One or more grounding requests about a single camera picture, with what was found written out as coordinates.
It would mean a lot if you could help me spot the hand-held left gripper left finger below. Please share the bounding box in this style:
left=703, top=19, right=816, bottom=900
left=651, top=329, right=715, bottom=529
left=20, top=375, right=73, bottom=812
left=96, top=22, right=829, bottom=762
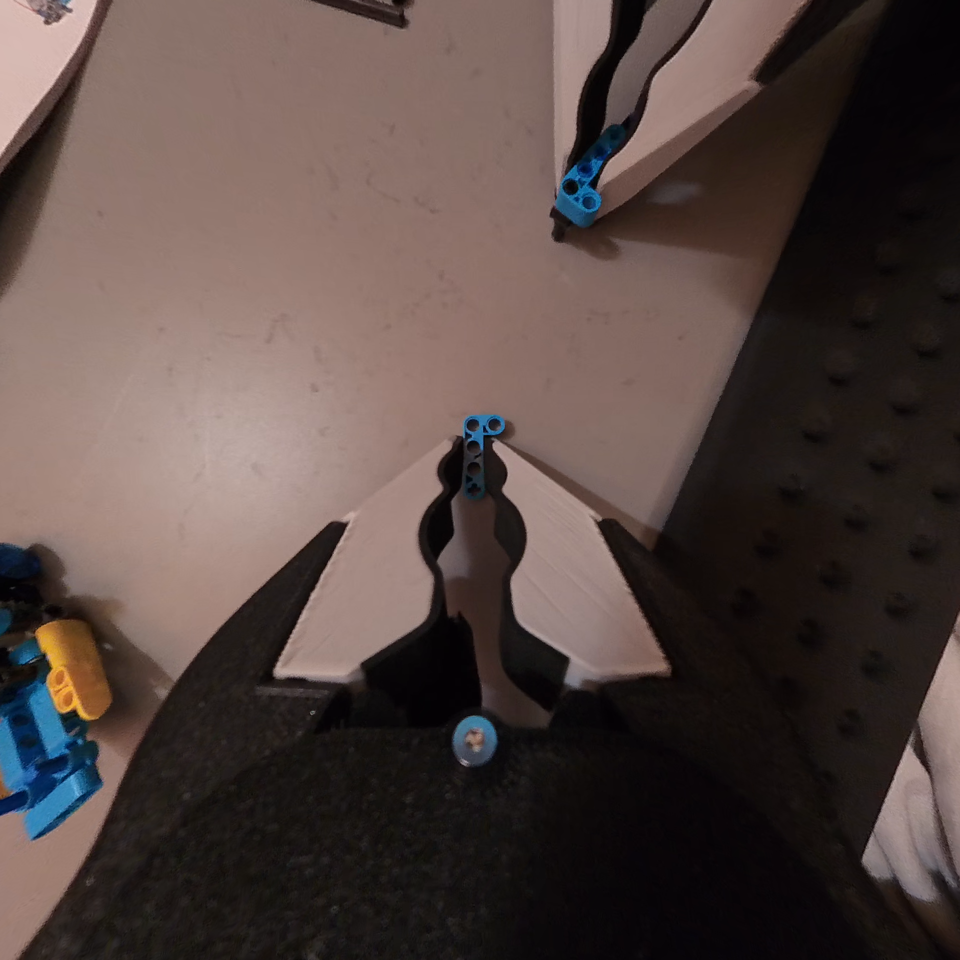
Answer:
left=273, top=437, right=460, bottom=710

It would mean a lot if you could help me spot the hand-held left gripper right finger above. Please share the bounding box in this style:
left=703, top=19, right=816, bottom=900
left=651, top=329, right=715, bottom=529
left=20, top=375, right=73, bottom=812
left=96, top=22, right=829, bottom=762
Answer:
left=480, top=437, right=672, bottom=727

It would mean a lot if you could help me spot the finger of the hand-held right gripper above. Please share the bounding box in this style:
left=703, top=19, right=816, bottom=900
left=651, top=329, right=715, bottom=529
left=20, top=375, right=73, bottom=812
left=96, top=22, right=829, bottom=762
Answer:
left=552, top=0, right=648, bottom=189
left=598, top=0, right=816, bottom=215

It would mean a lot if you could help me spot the blue L-shaped brick beam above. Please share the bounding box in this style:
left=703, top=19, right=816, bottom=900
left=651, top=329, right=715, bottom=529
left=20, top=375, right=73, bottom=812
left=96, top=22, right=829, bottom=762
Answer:
left=554, top=123, right=633, bottom=228
left=460, top=414, right=508, bottom=503

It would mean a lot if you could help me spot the grey desk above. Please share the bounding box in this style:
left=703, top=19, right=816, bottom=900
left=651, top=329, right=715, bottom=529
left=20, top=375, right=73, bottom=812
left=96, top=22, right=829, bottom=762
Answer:
left=0, top=0, right=894, bottom=960

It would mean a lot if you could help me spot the black brick axle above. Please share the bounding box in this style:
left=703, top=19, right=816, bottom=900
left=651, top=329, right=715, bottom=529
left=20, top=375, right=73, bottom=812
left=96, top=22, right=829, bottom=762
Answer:
left=309, top=0, right=413, bottom=30

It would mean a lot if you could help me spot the black perforated panel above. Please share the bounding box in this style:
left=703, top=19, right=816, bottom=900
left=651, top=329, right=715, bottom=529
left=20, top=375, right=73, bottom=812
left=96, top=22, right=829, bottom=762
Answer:
left=658, top=0, right=960, bottom=858

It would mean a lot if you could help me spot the blue yellow toy vehicle assembly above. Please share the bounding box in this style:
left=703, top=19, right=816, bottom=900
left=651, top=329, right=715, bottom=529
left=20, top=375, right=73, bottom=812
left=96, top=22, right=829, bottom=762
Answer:
left=0, top=542, right=114, bottom=843

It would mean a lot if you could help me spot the white shirt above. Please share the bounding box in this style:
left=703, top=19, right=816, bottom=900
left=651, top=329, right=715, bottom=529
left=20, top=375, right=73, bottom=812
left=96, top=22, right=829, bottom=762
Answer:
left=861, top=613, right=960, bottom=903

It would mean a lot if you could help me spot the open instruction booklet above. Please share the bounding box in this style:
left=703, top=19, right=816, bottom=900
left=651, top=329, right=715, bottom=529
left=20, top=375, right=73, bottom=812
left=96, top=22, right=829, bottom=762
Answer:
left=0, top=0, right=108, bottom=172

